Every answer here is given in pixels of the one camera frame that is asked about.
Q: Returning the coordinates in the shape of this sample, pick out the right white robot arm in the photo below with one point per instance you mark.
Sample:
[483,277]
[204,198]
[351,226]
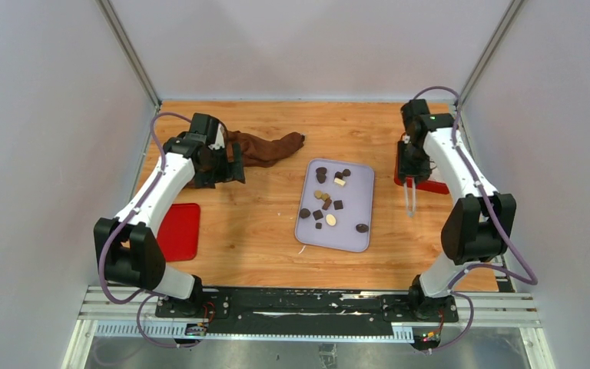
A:
[481,217]

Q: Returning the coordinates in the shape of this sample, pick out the dark round chocolate left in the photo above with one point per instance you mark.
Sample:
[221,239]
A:
[304,213]

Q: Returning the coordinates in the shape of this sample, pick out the lavender tray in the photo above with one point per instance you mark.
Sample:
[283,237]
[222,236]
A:
[357,198]

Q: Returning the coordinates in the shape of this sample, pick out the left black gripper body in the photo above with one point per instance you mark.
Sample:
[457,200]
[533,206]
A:
[219,168]

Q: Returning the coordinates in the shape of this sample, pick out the dark oval chocolate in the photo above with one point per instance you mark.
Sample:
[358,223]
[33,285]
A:
[362,228]

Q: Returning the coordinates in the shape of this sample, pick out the red box lid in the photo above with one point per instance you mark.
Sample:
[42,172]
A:
[179,232]

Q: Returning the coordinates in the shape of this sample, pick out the brown cloth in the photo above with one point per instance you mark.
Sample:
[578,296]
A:
[263,153]

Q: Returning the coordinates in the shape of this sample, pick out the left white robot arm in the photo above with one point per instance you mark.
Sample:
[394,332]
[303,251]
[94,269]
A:
[130,260]

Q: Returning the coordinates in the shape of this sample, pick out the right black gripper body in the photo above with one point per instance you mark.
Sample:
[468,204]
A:
[414,162]

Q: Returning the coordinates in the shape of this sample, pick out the dark ridged chocolate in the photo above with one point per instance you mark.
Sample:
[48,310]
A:
[317,215]

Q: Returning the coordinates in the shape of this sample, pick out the white oval chocolate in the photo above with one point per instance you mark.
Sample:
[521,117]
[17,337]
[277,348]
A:
[330,219]

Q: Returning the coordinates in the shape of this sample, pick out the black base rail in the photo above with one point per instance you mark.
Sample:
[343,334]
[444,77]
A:
[305,312]

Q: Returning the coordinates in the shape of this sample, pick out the red box with white liners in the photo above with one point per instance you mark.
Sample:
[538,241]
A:
[434,184]

